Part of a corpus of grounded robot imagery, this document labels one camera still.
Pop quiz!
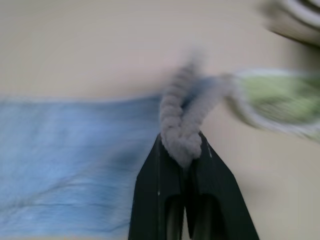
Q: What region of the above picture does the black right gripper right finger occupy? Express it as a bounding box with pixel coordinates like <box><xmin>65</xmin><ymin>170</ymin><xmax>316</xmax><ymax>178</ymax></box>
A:
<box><xmin>184</xmin><ymin>131</ymin><xmax>261</xmax><ymax>240</ymax></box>

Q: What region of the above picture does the grey striped folded cloth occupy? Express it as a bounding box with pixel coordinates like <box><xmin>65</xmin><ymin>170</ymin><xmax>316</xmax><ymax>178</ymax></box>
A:
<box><xmin>257</xmin><ymin>0</ymin><xmax>320</xmax><ymax>47</ymax></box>

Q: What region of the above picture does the green and white cloth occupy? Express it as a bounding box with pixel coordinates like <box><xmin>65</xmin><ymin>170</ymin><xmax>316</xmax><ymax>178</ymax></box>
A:
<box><xmin>224</xmin><ymin>69</ymin><xmax>320</xmax><ymax>142</ymax></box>

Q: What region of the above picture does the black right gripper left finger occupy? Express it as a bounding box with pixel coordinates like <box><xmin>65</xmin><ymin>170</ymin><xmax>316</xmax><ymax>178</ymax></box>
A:
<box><xmin>127</xmin><ymin>133</ymin><xmax>185</xmax><ymax>240</ymax></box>

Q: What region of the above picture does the blue towel with grey edge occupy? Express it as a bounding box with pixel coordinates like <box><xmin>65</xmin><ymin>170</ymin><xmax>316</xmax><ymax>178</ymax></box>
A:
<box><xmin>0</xmin><ymin>53</ymin><xmax>236</xmax><ymax>237</ymax></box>

